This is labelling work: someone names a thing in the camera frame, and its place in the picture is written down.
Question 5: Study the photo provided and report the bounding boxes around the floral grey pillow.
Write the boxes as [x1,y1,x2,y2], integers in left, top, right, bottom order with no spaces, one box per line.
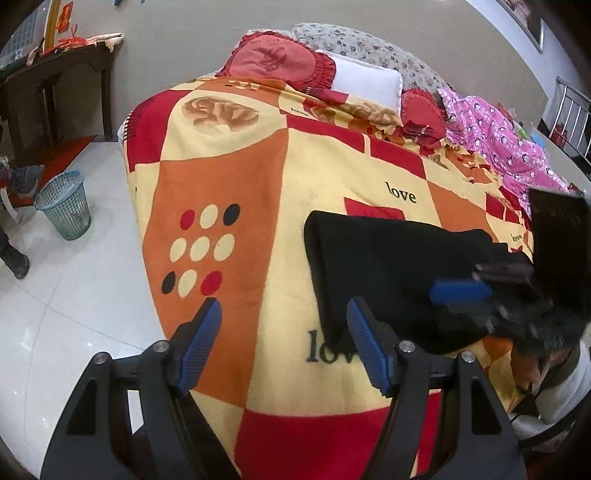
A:
[291,22,451,93]

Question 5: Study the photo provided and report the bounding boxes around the pink cloth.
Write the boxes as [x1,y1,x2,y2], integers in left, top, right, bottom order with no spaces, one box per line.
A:
[28,32,125,65]

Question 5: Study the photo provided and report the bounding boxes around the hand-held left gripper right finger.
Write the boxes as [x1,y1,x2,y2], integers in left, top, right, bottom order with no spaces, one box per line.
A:
[346,298,529,480]

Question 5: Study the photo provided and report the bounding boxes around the red floor mat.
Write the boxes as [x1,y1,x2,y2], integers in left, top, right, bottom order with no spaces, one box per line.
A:
[9,135,98,208]

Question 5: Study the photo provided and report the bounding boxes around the red tasselled ornament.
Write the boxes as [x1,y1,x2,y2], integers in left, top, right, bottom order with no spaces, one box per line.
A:
[44,25,88,52]

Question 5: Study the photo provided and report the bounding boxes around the small red frilled cushion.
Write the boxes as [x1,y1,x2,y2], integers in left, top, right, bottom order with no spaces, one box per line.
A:
[399,88,448,148]

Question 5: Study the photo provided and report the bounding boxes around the white pillow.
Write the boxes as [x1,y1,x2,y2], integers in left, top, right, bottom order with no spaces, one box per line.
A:
[318,51,403,109]

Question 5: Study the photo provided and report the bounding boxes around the black pants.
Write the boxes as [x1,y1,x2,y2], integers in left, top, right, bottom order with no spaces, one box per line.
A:
[303,187,591,356]

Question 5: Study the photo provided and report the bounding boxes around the person's right forearm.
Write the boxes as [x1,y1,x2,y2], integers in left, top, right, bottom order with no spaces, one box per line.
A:
[522,346,591,450]

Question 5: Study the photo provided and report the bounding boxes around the teal mesh waste basket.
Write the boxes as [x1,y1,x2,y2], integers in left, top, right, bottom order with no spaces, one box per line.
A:
[34,170,92,241]

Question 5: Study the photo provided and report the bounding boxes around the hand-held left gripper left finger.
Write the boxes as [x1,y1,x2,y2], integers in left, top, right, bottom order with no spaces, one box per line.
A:
[39,296,241,480]

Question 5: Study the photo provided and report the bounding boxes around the grey shoe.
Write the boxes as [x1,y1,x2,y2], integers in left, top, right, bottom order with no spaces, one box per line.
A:
[0,164,46,195]

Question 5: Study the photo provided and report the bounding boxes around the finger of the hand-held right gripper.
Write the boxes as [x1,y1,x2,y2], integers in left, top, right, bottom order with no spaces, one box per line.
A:
[429,278,495,305]
[473,261,536,284]

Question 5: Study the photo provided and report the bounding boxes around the pink penguin print quilt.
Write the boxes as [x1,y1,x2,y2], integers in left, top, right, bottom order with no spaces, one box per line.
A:
[436,88,571,215]

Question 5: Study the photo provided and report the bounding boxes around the red orange yellow printed blanket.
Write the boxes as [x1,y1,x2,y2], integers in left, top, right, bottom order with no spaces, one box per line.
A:
[117,76,546,480]

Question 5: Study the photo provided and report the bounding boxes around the large red frilled cushion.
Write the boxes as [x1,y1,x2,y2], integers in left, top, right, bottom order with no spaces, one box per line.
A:
[215,30,338,90]

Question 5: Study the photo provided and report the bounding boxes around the metal stair railing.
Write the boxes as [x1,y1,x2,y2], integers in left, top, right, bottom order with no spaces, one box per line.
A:
[547,76,591,160]

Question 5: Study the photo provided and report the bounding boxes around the framed wall picture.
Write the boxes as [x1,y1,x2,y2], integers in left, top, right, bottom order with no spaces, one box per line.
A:
[496,0,546,54]

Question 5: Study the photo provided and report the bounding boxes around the dark wooden side table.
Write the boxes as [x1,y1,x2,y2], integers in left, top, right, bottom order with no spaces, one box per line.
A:
[0,44,116,160]

